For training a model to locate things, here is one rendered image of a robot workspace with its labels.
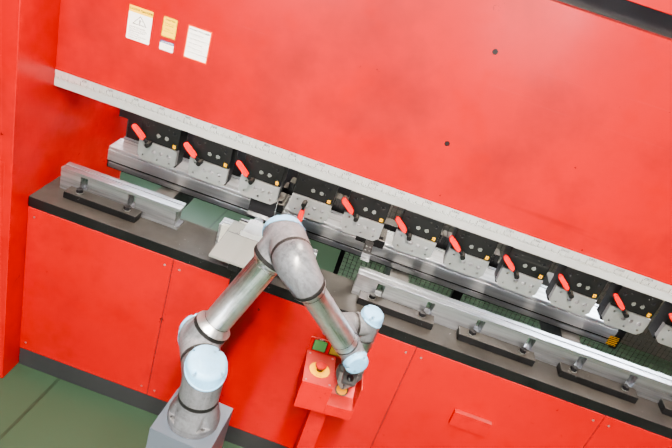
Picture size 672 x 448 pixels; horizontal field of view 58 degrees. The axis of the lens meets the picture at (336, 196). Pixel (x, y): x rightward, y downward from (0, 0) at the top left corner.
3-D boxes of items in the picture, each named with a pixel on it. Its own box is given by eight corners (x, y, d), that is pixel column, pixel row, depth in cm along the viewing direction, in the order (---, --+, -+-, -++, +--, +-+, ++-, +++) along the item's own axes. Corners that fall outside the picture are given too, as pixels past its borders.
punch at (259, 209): (246, 214, 231) (252, 193, 226) (248, 212, 232) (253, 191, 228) (271, 223, 230) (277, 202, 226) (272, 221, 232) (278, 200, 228)
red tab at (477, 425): (448, 424, 234) (455, 411, 231) (448, 420, 236) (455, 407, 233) (485, 437, 233) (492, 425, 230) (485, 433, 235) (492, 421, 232)
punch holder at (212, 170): (186, 175, 224) (194, 135, 217) (195, 166, 232) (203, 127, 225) (223, 188, 224) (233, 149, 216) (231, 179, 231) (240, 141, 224)
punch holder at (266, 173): (236, 192, 223) (246, 153, 216) (243, 183, 231) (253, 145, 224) (274, 206, 223) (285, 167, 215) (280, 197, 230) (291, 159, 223)
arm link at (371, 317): (357, 302, 194) (381, 302, 197) (347, 326, 199) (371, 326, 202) (364, 320, 188) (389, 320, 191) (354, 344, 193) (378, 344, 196)
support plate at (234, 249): (208, 256, 209) (208, 253, 208) (233, 222, 232) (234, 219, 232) (257, 273, 208) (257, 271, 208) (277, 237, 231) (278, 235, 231)
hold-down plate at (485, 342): (456, 339, 227) (459, 333, 226) (456, 331, 232) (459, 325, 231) (532, 367, 226) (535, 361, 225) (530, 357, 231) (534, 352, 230)
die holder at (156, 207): (59, 187, 239) (61, 166, 235) (68, 181, 245) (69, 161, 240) (176, 230, 237) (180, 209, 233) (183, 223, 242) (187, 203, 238)
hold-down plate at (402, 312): (355, 303, 229) (358, 297, 228) (358, 295, 234) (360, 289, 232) (431, 330, 228) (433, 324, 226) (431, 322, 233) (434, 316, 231)
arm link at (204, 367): (179, 411, 164) (187, 375, 158) (176, 374, 175) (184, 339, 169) (223, 410, 169) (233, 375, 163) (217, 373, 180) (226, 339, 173)
